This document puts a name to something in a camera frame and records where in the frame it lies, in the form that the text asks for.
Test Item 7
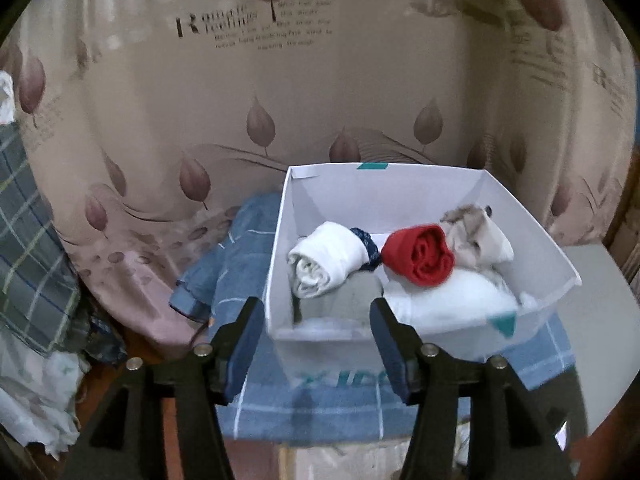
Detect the blue checked cloth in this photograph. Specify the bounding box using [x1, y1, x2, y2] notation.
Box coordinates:
[169, 191, 576, 445]

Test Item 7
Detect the pale blue underwear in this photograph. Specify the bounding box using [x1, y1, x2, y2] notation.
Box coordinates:
[384, 267, 537, 335]

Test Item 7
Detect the white crumpled sheet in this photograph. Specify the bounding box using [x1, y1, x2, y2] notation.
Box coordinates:
[0, 330, 92, 461]

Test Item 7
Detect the dark blue speckled sock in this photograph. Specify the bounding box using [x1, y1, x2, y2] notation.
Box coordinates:
[349, 227, 385, 274]

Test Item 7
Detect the red underwear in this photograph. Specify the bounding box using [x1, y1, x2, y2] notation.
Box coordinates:
[381, 224, 457, 289]

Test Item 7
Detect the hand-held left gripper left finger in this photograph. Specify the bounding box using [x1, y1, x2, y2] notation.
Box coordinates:
[62, 296, 266, 480]

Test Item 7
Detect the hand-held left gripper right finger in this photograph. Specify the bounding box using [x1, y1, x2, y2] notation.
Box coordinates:
[369, 297, 576, 480]

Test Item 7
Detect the white underwear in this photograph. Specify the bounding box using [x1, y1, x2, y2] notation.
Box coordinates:
[287, 221, 372, 301]

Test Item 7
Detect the wooden headboard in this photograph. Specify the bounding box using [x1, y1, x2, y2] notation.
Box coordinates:
[602, 155, 640, 283]

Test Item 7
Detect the white shoe box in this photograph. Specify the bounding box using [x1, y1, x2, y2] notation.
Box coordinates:
[264, 161, 583, 395]

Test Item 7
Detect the leaf print curtain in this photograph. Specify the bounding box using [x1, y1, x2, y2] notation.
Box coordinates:
[0, 0, 640, 361]

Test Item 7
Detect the beige bra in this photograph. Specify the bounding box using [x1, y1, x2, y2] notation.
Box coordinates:
[439, 203, 516, 275]

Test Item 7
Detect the grey plaid bedding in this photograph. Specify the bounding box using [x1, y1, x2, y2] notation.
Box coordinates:
[0, 120, 127, 363]

